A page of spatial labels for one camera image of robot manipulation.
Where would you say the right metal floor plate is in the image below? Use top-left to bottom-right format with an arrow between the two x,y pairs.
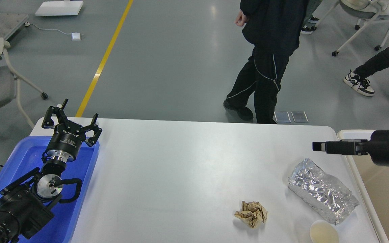
291,111 -> 309,123

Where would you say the blue plastic tray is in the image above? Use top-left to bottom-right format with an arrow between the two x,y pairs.
0,136 -> 100,243

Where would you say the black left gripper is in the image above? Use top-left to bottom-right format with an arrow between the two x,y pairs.
42,99 -> 103,163

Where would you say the silver foil bag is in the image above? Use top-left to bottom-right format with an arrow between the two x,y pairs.
288,158 -> 360,225

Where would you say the left metal floor plate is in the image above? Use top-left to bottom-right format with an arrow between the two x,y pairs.
274,112 -> 291,123

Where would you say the white office chair right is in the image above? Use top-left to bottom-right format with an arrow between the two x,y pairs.
312,0 -> 389,57

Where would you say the white flat board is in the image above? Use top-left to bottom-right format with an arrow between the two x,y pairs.
34,0 -> 84,17

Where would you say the crumpled brown paper ball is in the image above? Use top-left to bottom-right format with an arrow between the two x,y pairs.
234,200 -> 268,229

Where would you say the metal floor plate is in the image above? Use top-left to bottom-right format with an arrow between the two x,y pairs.
291,111 -> 309,123
274,112 -> 291,123

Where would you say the white paper cup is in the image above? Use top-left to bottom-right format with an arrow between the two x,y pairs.
309,220 -> 339,243

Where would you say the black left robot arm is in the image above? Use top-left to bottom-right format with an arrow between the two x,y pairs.
0,99 -> 102,243

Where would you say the white power adapter with cable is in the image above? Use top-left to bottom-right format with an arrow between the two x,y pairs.
23,22 -> 82,41

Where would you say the grey platform cart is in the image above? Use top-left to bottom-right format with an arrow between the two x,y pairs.
0,13 -> 29,40

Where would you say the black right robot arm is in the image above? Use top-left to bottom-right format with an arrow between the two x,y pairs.
312,129 -> 389,167

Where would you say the beige plastic bin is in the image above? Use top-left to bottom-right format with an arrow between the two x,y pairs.
337,130 -> 389,243

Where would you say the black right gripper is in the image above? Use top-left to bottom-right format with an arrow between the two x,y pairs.
312,130 -> 389,167

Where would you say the person in black clothes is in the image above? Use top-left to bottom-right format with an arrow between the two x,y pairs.
223,0 -> 308,124

